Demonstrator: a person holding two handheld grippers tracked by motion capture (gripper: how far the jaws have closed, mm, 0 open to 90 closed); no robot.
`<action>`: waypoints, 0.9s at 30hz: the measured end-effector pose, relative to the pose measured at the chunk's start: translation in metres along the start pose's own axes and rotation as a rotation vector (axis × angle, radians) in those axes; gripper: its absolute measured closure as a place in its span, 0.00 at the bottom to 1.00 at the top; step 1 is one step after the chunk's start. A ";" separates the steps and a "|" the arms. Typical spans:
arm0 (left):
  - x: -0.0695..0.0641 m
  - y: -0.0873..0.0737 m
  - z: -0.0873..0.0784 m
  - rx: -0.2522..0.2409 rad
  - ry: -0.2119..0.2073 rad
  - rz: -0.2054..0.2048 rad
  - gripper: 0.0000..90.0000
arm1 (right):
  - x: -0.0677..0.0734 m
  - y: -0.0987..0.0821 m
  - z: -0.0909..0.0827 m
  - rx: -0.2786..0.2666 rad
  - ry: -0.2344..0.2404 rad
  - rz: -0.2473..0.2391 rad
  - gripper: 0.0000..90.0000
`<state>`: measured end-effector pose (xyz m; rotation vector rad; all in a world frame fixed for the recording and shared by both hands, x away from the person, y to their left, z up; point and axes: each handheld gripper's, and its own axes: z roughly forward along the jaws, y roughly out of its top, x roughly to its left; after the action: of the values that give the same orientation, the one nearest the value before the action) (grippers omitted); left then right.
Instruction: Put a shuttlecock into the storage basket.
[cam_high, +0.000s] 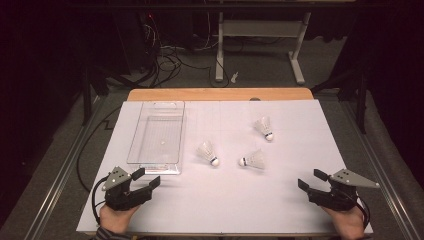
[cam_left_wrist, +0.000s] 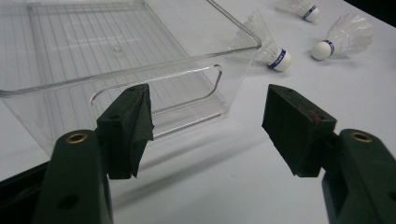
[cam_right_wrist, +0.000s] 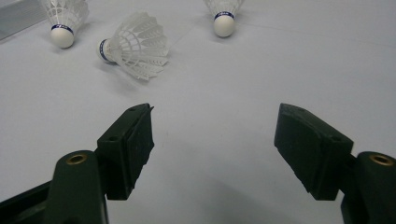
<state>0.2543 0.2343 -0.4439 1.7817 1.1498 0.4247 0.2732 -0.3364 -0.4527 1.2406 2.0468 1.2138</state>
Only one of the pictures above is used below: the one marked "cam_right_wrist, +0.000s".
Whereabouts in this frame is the white table cover sheet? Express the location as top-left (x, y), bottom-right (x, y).
top-left (0, 0), bottom-right (396, 224)

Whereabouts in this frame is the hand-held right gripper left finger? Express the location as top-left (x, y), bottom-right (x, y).
top-left (96, 103), bottom-right (155, 201)

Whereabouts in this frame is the white feather shuttlecock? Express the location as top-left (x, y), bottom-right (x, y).
top-left (204, 0), bottom-right (246, 38)
top-left (97, 11), bottom-right (171, 82)
top-left (41, 0), bottom-right (91, 49)

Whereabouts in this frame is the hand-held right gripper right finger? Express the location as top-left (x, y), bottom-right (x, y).
top-left (274, 103), bottom-right (355, 202)

